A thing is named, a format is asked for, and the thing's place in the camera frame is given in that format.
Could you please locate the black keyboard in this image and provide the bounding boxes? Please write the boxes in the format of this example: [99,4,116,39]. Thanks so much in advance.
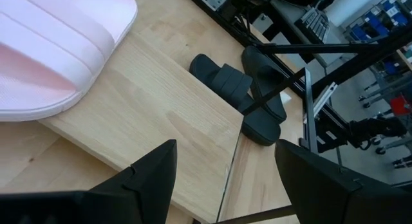
[294,6,331,44]

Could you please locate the pink slide sandal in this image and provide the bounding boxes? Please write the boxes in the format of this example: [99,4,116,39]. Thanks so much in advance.
[0,0,138,122]

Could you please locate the black aluminium rig frame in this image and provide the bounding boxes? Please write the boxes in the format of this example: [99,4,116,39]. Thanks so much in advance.
[183,0,412,101]

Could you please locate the red box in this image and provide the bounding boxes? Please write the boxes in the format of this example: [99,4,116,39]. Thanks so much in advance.
[389,95,412,117]

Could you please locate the rack with blue bins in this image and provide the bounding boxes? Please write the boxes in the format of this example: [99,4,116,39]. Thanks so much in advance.
[344,0,412,43]

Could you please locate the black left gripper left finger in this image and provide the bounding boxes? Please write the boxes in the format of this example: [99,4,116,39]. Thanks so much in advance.
[89,139,178,224]

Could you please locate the black slide sandal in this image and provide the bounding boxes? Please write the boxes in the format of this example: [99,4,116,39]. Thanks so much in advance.
[241,45,288,124]
[189,53,282,147]

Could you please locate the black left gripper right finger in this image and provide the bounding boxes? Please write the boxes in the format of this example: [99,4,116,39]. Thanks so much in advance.
[275,139,362,224]

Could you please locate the wooden shelf with black frame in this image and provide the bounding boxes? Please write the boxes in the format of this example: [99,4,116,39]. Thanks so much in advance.
[38,30,319,224]

